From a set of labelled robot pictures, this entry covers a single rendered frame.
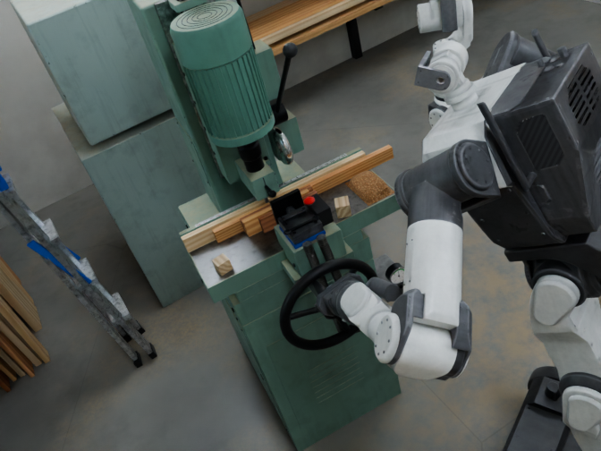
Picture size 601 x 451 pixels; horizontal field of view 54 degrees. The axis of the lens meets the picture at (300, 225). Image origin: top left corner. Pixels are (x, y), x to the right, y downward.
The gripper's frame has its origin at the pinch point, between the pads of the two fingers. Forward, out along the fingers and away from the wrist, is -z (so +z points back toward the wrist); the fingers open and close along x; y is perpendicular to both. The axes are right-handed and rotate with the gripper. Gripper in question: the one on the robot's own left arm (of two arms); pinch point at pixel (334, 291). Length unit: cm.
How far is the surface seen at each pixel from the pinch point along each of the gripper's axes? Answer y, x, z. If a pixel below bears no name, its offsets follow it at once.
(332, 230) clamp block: 8.9, 10.6, -13.5
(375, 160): 13, 39, -36
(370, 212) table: 3.7, 25.1, -24.6
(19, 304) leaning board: 32, -102, -173
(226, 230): 21.9, -10.1, -35.6
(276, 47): 69, 90, -223
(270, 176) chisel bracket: 28.2, 7.3, -25.7
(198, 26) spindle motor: 67, 9, -3
